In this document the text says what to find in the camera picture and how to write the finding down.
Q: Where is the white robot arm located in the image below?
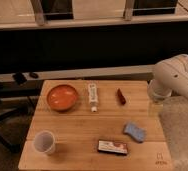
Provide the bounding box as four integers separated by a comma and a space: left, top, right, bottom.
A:
147, 54, 188, 117

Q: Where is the orange ceramic bowl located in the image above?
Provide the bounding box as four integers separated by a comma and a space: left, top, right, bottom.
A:
47, 84, 79, 111

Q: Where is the blue sponge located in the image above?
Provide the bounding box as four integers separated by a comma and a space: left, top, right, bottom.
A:
123, 122, 146, 143

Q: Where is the white toothpaste tube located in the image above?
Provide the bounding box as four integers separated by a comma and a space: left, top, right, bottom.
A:
88, 83, 98, 112

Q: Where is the wooden table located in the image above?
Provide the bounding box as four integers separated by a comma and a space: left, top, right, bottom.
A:
18, 80, 173, 171

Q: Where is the translucent plastic cup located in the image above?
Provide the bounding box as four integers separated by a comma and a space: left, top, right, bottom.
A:
33, 130, 56, 155

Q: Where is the small black object on ledge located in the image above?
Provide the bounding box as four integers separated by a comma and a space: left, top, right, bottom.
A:
29, 72, 39, 79

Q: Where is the black phone on ledge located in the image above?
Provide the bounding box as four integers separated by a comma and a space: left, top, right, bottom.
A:
13, 72, 27, 85

